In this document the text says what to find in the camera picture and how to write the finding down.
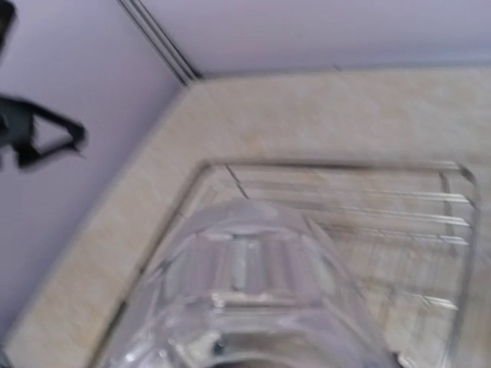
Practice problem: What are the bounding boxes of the metal wire dish rack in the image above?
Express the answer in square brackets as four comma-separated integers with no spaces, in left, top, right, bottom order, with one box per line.
[88,160,486,367]

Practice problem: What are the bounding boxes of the back wall aluminium rail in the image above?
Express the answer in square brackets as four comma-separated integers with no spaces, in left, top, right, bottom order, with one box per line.
[193,61,490,84]

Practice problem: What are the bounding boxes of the clear glass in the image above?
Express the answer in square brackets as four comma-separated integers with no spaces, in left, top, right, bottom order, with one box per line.
[100,199,397,367]

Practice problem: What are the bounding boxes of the left corner aluminium post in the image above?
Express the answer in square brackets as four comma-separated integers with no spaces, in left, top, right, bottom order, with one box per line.
[117,0,203,86]

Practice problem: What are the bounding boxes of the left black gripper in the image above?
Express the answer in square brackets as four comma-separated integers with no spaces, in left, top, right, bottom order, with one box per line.
[1,96,87,168]

